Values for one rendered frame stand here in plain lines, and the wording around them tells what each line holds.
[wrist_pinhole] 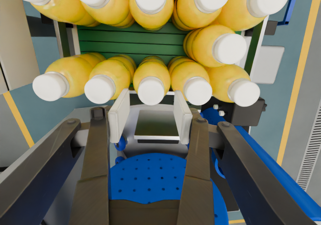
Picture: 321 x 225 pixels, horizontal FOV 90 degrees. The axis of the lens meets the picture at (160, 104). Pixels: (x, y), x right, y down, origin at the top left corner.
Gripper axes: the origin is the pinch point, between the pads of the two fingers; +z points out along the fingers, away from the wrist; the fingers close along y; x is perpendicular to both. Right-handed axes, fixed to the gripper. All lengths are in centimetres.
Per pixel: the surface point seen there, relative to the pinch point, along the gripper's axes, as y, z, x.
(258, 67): 30.7, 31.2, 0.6
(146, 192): -0.8, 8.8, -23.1
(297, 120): 139, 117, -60
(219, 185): 70, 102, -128
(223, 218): 13.8, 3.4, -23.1
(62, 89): -13.1, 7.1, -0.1
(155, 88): 0.4, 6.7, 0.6
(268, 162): 52, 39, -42
